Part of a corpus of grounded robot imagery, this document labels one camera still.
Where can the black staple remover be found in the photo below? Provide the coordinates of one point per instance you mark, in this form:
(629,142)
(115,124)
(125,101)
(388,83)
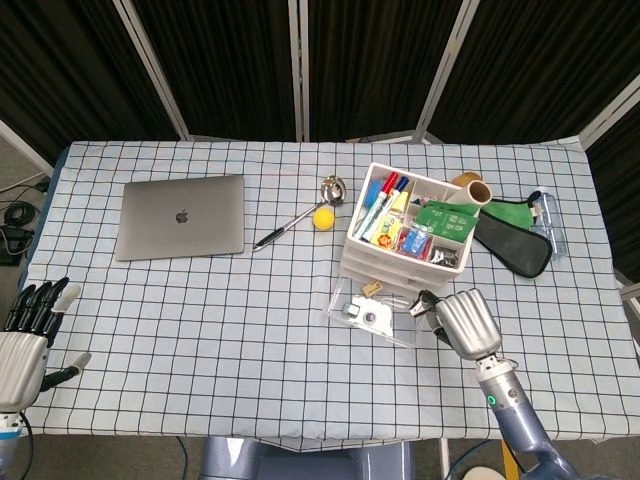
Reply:
(419,305)

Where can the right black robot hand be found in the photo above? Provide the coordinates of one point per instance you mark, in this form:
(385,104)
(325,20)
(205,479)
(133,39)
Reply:
(470,325)

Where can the brown tape roll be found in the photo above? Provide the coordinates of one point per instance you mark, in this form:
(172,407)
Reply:
(465,177)

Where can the small clear tape roll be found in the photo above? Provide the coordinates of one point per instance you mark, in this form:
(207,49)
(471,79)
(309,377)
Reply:
(370,317)

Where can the green tea packet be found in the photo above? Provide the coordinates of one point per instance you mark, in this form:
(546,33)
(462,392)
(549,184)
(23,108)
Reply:
(447,222)

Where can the yellow sunflower snack packet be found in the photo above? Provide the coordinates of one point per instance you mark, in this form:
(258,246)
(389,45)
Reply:
(385,235)

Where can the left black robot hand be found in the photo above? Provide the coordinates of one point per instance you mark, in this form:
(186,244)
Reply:
(20,360)

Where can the small green cube box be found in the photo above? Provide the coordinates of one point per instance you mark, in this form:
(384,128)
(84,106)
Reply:
(352,310)

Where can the clear bottom drawer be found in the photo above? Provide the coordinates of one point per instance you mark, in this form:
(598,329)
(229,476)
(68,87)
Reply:
(345,312)

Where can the black folding screen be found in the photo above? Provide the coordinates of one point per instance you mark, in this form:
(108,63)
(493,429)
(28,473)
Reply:
(240,65)

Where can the red cap marker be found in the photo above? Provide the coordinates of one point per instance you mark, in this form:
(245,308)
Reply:
(391,178)

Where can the plain yellow packet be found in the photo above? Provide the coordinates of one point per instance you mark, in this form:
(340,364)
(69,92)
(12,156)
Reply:
(400,200)

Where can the beige eraser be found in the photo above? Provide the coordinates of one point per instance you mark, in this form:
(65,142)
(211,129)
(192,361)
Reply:
(372,288)

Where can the yellow ball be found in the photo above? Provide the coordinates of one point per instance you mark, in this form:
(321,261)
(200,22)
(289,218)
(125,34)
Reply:
(323,219)

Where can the blue white packet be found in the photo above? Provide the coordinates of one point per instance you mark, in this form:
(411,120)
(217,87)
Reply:
(414,241)

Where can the checkered light blue tablecloth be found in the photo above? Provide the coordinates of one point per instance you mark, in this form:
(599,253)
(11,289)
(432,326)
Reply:
(250,350)

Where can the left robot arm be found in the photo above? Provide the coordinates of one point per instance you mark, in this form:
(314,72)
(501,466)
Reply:
(7,445)

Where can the black and green pouch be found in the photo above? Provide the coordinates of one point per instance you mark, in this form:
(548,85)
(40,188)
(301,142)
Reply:
(515,245)

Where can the black power adapter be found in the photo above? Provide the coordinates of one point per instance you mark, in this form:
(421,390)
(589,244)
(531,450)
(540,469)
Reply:
(12,250)

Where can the grey laptop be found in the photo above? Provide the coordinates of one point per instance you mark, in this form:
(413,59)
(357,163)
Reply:
(180,240)

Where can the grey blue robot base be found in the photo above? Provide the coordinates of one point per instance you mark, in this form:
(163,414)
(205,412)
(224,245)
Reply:
(300,465)

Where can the red packet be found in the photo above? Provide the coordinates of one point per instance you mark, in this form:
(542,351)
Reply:
(400,246)

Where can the black binder clips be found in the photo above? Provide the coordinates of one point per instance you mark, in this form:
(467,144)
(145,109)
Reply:
(445,257)

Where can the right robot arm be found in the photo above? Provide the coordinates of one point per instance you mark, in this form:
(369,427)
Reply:
(515,415)

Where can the blue cap marker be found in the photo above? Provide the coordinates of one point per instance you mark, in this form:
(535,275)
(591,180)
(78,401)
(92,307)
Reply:
(402,183)

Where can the white plastic drawer organizer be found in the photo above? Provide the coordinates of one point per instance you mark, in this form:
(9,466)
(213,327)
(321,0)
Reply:
(357,245)

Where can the clear top drawer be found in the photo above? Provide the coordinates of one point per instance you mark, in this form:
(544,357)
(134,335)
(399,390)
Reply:
(390,265)

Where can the clear plastic water bottle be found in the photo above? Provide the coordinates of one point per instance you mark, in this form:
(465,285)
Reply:
(550,220)

